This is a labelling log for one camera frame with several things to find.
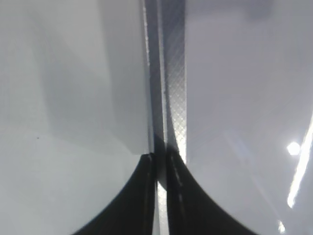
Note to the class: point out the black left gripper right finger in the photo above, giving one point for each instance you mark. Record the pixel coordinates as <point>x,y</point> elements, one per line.
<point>190,210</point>

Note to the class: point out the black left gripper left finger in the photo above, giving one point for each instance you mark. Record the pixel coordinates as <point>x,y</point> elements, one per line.
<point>131,212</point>

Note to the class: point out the white board with grey frame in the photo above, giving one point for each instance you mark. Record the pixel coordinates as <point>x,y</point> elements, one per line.
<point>88,86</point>

